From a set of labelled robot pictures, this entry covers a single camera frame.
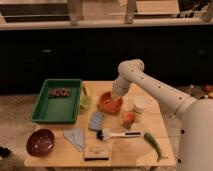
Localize tan block with black edge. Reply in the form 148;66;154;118
84;147;109;161

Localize small black object on floor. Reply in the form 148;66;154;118
0;146;11;158

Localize wooden table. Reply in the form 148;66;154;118
25;79;175;169

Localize bottles and items on floor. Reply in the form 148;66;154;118
189;84;213;99

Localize blue sponge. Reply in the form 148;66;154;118
88;112;103;131

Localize white lidded jar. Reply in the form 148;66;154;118
133;96;146;114

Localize orange-red bowl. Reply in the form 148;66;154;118
97;91;123;115

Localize dark maroon bowl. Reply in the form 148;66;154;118
26;129;55;157

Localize green plastic tray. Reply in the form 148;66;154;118
31;79;82;124

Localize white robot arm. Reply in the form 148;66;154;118
112;59;213;171

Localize black cabinet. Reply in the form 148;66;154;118
0;26;213;94

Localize light blue folded cloth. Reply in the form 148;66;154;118
63;128;85;152

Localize brown food in tray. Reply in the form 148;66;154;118
48;88;71;98

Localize green plastic cup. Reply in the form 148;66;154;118
80;95;92;111

